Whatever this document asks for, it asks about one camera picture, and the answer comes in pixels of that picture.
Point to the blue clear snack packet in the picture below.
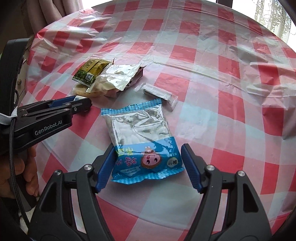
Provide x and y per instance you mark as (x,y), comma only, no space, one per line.
(143,143)

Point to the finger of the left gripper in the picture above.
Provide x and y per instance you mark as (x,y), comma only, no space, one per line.
(62,101)
(80,104)

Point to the white olive snack packet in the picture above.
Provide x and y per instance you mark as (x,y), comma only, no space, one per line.
(115,77)

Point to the dark window frame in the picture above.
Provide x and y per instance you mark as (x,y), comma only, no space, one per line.
(227,3)

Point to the beige drape curtain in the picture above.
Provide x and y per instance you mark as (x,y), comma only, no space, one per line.
(37,14)

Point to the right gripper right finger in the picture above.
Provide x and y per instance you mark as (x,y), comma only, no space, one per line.
(245,217)

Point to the dark green snack packet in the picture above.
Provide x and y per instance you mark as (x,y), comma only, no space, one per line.
(88,72)

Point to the small clear snack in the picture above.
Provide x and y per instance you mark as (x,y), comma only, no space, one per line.
(169,98)

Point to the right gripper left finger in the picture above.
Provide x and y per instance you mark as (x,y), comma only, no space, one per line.
(53,217)

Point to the white lace curtain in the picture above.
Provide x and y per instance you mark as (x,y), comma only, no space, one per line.
(273,16)

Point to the person's left hand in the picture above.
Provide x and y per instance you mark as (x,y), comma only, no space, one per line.
(29,170)

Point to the clear wrapped cake packet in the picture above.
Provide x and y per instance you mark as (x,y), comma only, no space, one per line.
(81,90)

